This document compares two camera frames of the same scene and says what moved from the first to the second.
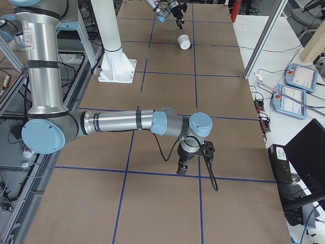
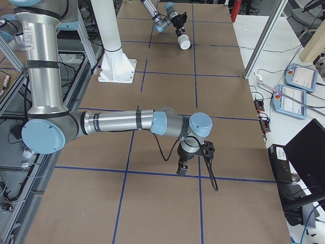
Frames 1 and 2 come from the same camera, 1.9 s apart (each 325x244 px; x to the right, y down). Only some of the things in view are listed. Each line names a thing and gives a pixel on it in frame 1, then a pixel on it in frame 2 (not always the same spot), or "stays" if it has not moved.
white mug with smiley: [184, 41] stays
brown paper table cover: [116, 187] stays
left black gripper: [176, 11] → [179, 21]
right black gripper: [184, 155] stays
